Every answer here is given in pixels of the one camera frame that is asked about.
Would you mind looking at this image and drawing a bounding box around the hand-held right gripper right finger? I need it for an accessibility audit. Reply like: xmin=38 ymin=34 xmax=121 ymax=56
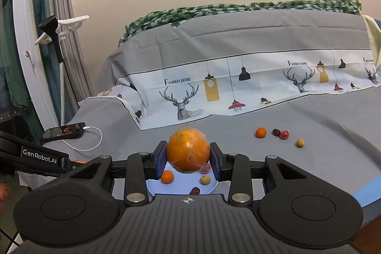
xmin=210 ymin=141 xmax=311 ymax=207

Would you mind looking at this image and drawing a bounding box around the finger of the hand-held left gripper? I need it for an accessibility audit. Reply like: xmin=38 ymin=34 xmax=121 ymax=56
xmin=68 ymin=159 xmax=90 ymax=173

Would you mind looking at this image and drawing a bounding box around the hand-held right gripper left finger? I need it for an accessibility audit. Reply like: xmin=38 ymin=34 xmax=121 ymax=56
xmin=70 ymin=140 xmax=168 ymax=207

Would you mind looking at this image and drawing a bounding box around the blue plate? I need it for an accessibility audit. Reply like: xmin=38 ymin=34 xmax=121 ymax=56
xmin=146 ymin=160 xmax=218 ymax=196

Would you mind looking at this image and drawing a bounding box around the person's left hand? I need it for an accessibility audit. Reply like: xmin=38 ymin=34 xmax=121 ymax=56
xmin=0 ymin=184 xmax=12 ymax=201

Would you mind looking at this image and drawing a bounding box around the black smartphone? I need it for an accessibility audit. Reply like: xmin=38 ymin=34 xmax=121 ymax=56
xmin=42 ymin=122 xmax=86 ymax=141

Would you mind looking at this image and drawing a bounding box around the grey printed bed sheet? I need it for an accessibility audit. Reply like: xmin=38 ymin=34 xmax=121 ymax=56
xmin=18 ymin=8 xmax=381 ymax=213

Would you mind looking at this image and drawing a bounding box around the green checked cloth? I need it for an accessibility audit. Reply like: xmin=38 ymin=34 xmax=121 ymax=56
xmin=118 ymin=0 xmax=362 ymax=48

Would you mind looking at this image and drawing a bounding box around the blue tape strip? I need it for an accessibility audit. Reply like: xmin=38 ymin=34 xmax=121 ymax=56
xmin=351 ymin=174 xmax=381 ymax=208

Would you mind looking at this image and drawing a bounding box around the cream cloth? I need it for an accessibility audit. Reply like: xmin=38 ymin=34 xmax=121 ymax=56
xmin=361 ymin=14 xmax=381 ymax=70

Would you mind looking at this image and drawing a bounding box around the white charging cable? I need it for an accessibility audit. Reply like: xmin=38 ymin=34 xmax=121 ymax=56
xmin=64 ymin=126 xmax=103 ymax=151

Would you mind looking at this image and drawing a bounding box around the black handled pole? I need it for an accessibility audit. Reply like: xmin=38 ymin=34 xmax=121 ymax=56
xmin=40 ymin=15 xmax=66 ymax=127

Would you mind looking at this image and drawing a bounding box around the white wall hook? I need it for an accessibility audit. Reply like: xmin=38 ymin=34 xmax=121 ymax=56
xmin=35 ymin=15 xmax=90 ymax=45

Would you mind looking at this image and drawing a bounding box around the white door frame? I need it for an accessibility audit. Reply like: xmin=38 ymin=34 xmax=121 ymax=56
xmin=13 ymin=0 xmax=63 ymax=135

